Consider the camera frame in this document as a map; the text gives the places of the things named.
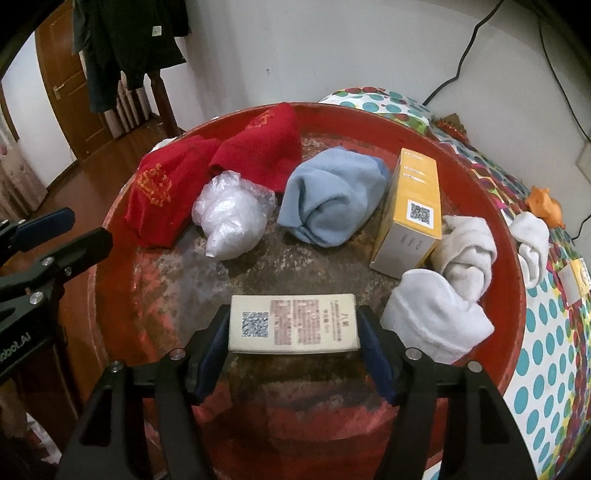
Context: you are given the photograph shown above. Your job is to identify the black television cable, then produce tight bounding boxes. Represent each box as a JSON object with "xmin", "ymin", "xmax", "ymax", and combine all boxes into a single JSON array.
[{"xmin": 422, "ymin": 0, "xmax": 505, "ymax": 106}]

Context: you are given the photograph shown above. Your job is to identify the wooden coat rack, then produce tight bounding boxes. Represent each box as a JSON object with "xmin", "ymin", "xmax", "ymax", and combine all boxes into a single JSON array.
[{"xmin": 113, "ymin": 69, "xmax": 178, "ymax": 139}]

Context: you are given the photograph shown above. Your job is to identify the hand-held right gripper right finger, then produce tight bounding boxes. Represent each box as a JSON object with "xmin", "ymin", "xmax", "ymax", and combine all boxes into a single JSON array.
[{"xmin": 355, "ymin": 305, "xmax": 536, "ymax": 480}]

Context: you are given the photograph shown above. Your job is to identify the orange rubber toy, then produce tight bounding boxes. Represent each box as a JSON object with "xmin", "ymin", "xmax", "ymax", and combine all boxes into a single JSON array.
[{"xmin": 526, "ymin": 185, "xmax": 566, "ymax": 229}]

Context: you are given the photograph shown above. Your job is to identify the small red ornament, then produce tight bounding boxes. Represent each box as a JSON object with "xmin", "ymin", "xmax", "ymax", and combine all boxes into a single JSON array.
[{"xmin": 434, "ymin": 113, "xmax": 467, "ymax": 139}]

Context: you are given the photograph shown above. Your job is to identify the red embroidered sock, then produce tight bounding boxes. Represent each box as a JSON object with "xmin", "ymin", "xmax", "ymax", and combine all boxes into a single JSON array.
[
  {"xmin": 124, "ymin": 136, "xmax": 222, "ymax": 249},
  {"xmin": 208, "ymin": 102, "xmax": 302, "ymax": 193}
]

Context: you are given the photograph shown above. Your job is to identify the brown wooden door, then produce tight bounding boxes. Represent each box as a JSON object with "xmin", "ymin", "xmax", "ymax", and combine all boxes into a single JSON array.
[{"xmin": 34, "ymin": 14, "xmax": 116, "ymax": 160}]

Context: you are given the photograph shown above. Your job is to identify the round red tray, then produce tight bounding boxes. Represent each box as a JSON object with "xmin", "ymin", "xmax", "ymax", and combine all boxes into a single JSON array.
[{"xmin": 88, "ymin": 102, "xmax": 527, "ymax": 480}]

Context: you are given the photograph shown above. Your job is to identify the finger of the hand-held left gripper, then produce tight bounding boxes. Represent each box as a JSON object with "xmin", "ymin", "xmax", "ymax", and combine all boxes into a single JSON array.
[
  {"xmin": 0, "ymin": 228, "xmax": 114, "ymax": 302},
  {"xmin": 0, "ymin": 208, "xmax": 75, "ymax": 253}
]

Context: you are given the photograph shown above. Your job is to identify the polka dot tablecloth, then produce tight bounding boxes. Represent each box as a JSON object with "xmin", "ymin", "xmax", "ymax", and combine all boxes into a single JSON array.
[{"xmin": 318, "ymin": 85, "xmax": 591, "ymax": 480}]

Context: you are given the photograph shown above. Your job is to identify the hanging dark clothes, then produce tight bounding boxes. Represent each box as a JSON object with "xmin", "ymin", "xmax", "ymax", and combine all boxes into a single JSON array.
[{"xmin": 71, "ymin": 0, "xmax": 188, "ymax": 114}]

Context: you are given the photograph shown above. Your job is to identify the black adapter cable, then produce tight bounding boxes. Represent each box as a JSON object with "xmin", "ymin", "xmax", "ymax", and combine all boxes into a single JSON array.
[{"xmin": 537, "ymin": 0, "xmax": 591, "ymax": 141}]

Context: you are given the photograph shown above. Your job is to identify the small brown and cream box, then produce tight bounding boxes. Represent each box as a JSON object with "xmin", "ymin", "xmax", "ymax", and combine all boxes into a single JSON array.
[{"xmin": 228, "ymin": 294, "xmax": 363, "ymax": 355}]

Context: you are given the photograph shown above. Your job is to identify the light blue sock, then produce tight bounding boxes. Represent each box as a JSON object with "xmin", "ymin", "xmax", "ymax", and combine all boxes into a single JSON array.
[{"xmin": 277, "ymin": 148, "xmax": 389, "ymax": 249}]

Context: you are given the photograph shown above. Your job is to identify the yellow medicine box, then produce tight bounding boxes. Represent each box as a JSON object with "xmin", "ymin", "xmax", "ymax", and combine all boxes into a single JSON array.
[
  {"xmin": 556, "ymin": 258, "xmax": 591, "ymax": 305},
  {"xmin": 369, "ymin": 148, "xmax": 443, "ymax": 279}
]

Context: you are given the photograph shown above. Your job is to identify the clear plastic bag bundle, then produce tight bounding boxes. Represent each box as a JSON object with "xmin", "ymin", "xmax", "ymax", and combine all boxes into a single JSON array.
[{"xmin": 191, "ymin": 170, "xmax": 277, "ymax": 260}]

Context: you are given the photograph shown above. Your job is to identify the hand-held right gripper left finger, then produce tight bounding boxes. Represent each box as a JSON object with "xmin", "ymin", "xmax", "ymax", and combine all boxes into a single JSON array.
[{"xmin": 55, "ymin": 305, "xmax": 232, "ymax": 480}]

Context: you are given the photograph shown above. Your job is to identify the white sock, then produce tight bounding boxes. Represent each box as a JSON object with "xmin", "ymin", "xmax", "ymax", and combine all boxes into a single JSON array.
[
  {"xmin": 508, "ymin": 212, "xmax": 550, "ymax": 288},
  {"xmin": 381, "ymin": 268, "xmax": 496, "ymax": 365},
  {"xmin": 431, "ymin": 215, "xmax": 498, "ymax": 303}
]

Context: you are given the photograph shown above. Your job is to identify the patterned beige curtain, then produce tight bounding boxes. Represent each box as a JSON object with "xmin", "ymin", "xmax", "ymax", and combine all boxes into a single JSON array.
[{"xmin": 0, "ymin": 124, "xmax": 47, "ymax": 217}]

